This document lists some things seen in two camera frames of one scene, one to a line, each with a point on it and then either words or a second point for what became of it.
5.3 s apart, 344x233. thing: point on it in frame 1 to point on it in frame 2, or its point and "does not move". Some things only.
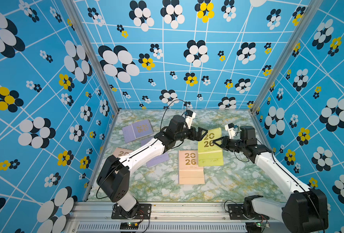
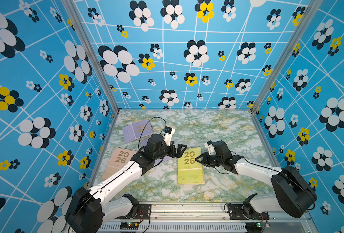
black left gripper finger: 197,136 to 179,152
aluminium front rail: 96,217 does not move
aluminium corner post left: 82,27 does not move
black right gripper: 224,141 to 204,160
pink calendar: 189,173 does not move
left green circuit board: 129,225 does not move
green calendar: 210,154 to 190,172
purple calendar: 142,130 does not move
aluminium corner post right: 309,13 does not move
